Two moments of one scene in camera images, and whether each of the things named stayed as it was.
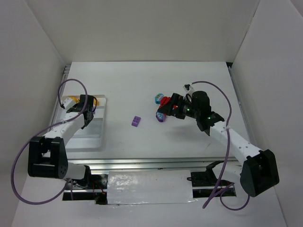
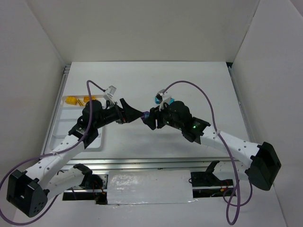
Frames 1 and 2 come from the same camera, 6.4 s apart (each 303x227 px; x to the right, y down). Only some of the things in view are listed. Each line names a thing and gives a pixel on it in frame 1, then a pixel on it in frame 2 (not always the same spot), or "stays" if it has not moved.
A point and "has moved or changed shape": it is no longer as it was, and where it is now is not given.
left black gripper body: (88, 116) to (119, 113)
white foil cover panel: (149, 187) stays
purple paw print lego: (160, 116) has moved or changed shape
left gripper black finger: (88, 117) to (129, 113)
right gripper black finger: (173, 107) to (150, 121)
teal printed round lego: (158, 97) stays
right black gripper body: (175, 105) to (157, 118)
